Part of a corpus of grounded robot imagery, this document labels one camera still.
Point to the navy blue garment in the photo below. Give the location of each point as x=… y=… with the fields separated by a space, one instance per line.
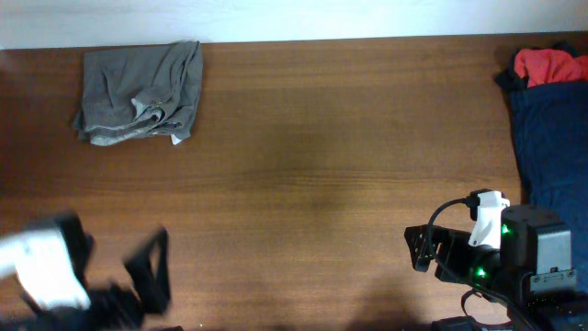
x=549 y=129

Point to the red garment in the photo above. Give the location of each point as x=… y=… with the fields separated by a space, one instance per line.
x=540 y=67

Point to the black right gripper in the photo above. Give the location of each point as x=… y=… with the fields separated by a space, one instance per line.
x=453 y=243

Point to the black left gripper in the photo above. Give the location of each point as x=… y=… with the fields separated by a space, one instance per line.
x=154 y=288

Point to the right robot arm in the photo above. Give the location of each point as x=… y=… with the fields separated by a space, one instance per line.
x=518 y=256

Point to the grey shorts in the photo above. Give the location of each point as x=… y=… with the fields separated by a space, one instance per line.
x=140 y=92

